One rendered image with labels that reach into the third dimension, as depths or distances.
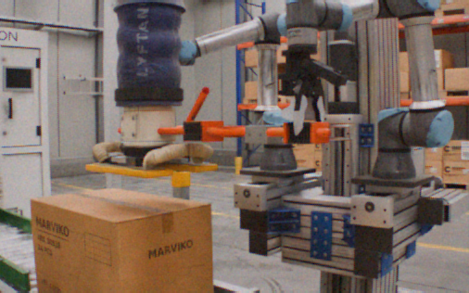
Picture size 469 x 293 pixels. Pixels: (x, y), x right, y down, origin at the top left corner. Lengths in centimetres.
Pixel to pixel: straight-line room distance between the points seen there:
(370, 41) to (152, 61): 84
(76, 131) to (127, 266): 998
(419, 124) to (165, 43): 82
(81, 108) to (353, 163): 1000
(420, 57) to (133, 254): 105
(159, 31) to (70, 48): 997
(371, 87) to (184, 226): 86
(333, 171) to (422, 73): 56
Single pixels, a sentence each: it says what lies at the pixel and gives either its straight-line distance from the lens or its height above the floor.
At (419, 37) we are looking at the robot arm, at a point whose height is 148.
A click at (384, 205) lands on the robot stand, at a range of 143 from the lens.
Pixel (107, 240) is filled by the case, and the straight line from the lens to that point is 141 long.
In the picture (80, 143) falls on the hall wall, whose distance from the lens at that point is 1137.
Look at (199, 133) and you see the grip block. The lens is 128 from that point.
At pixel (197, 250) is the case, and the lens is 160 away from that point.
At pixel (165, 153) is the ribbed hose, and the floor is 114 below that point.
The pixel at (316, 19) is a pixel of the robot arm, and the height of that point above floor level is 147.
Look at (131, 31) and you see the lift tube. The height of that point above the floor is 151.
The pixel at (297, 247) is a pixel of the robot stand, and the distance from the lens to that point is 178.
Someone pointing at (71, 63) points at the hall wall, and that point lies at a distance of 1135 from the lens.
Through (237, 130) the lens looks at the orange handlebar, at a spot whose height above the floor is 121.
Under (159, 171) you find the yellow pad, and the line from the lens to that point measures 133.
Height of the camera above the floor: 123
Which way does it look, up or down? 3 degrees down
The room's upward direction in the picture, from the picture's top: 1 degrees counter-clockwise
